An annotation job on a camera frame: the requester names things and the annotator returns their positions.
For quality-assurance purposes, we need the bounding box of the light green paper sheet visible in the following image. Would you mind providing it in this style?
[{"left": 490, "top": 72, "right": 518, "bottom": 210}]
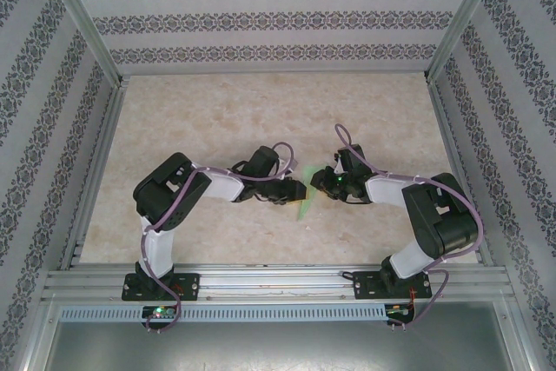
[{"left": 297, "top": 164, "right": 325, "bottom": 222}]

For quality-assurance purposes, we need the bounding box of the grey metal sheet panel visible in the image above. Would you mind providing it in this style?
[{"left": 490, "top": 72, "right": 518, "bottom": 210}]
[{"left": 45, "top": 321, "right": 516, "bottom": 371}]

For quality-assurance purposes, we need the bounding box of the left circuit board with LED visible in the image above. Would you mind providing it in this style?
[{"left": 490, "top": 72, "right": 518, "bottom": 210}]
[{"left": 142, "top": 305, "right": 177, "bottom": 320}]

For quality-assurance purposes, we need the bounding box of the long aluminium mounting rail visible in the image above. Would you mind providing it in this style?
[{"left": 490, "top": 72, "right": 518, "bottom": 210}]
[{"left": 41, "top": 264, "right": 509, "bottom": 302}]

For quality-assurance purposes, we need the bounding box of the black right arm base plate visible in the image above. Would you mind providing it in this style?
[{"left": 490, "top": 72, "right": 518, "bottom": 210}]
[{"left": 354, "top": 270, "right": 434, "bottom": 301}]

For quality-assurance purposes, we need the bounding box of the aluminium right table rail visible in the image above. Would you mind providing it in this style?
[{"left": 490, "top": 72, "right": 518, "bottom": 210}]
[{"left": 427, "top": 79, "right": 494, "bottom": 266}]

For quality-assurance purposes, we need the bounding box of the aluminium table rail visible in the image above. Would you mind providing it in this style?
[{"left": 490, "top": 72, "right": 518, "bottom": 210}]
[
  {"left": 116, "top": 69, "right": 431, "bottom": 79},
  {"left": 427, "top": 79, "right": 494, "bottom": 266},
  {"left": 60, "top": 77, "right": 131, "bottom": 270}
]

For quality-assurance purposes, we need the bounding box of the aluminium rear table rail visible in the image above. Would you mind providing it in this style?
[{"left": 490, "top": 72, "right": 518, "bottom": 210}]
[{"left": 116, "top": 69, "right": 431, "bottom": 79}]

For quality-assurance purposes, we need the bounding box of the grey slotted cable duct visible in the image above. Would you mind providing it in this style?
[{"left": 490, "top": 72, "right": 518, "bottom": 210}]
[{"left": 58, "top": 303, "right": 387, "bottom": 322}]

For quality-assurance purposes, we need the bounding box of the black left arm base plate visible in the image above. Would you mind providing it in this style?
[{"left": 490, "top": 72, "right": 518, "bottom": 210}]
[{"left": 122, "top": 273, "right": 201, "bottom": 302}]

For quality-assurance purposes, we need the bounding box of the aluminium left table rail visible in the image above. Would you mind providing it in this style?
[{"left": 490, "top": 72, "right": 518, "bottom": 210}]
[{"left": 60, "top": 77, "right": 131, "bottom": 270}]

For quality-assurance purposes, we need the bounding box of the aluminium right frame post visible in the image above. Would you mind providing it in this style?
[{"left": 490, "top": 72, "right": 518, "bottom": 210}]
[{"left": 424, "top": 0, "right": 509, "bottom": 84}]

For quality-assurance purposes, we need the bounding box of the aluminium frame post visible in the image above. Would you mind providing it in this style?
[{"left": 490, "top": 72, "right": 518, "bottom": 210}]
[
  {"left": 32, "top": 0, "right": 131, "bottom": 85},
  {"left": 424, "top": 0, "right": 509, "bottom": 84}
]

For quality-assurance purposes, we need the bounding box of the aluminium left frame post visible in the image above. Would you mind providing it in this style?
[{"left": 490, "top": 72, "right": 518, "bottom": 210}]
[{"left": 32, "top": 0, "right": 131, "bottom": 85}]

